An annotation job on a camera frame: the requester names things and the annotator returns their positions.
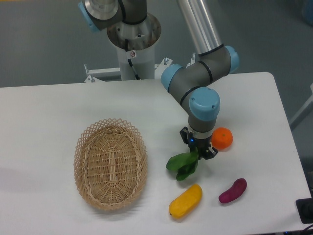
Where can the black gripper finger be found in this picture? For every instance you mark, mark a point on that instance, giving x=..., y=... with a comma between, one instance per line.
x=187, y=137
x=207, y=152

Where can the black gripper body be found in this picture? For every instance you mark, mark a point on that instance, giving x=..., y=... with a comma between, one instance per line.
x=195, y=143

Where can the green bok choy vegetable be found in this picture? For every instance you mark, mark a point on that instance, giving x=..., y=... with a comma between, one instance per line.
x=184, y=164

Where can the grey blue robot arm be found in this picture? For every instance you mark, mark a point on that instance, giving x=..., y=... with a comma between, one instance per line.
x=189, y=86

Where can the orange tangerine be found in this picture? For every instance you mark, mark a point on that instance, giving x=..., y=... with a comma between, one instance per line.
x=222, y=138

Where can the purple sweet potato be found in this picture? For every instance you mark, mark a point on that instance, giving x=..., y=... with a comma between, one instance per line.
x=234, y=192

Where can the yellow mango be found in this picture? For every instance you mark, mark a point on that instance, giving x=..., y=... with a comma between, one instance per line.
x=186, y=202

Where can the oval wicker basket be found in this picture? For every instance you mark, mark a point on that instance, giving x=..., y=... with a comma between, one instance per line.
x=110, y=164

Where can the white table leg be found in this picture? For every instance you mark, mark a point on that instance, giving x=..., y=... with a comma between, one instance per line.
x=304, y=110

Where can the black device at table edge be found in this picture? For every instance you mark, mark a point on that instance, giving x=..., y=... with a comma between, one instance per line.
x=305, y=210

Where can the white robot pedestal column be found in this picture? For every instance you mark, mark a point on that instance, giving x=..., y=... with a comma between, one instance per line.
x=135, y=47

